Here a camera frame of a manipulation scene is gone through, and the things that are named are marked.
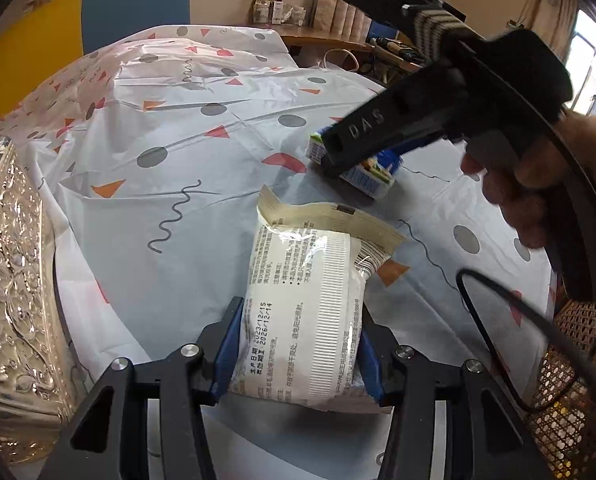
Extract blue Tempo tissue pack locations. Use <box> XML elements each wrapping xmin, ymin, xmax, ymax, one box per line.
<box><xmin>306</xmin><ymin>131</ymin><xmax>402</xmax><ymax>200</ymax></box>

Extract person right hand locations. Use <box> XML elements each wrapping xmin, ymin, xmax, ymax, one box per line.
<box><xmin>482</xmin><ymin>110</ymin><xmax>596</xmax><ymax>249</ymax></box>

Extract gold embossed tissue box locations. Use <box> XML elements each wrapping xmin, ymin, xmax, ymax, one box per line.
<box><xmin>0</xmin><ymin>138</ymin><xmax>85</xmax><ymax>465</ymax></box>

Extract wooden side table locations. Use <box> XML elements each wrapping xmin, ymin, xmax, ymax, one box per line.
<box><xmin>254</xmin><ymin>25</ymin><xmax>373</xmax><ymax>67</ymax></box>

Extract patterned plastic tablecloth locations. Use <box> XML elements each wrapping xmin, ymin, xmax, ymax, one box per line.
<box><xmin>0</xmin><ymin>25</ymin><xmax>554</xmax><ymax>479</ymax></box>

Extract packets on side table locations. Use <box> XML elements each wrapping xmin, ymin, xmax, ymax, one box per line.
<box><xmin>250</xmin><ymin>0</ymin><xmax>307</xmax><ymax>26</ymax></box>

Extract grey yellow blue sofa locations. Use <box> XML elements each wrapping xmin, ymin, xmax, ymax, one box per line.
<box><xmin>0</xmin><ymin>0</ymin><xmax>191</xmax><ymax>118</ymax></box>

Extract black cable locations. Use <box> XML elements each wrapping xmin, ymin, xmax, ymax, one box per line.
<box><xmin>454</xmin><ymin>89</ymin><xmax>596</xmax><ymax>413</ymax></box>

